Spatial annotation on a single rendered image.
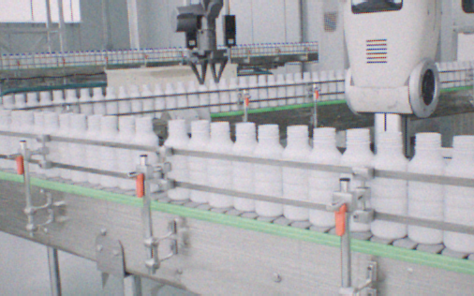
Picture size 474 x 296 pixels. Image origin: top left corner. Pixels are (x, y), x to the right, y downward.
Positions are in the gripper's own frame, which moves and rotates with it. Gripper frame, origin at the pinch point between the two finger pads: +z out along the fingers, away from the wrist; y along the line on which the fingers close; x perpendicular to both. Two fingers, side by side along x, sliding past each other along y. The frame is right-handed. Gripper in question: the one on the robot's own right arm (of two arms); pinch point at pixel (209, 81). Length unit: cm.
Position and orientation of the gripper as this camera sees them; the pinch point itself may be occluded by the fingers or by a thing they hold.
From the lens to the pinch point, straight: 174.2
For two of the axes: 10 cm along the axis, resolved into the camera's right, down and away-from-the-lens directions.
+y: -6.6, 1.6, -7.3
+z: 0.5, 9.8, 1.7
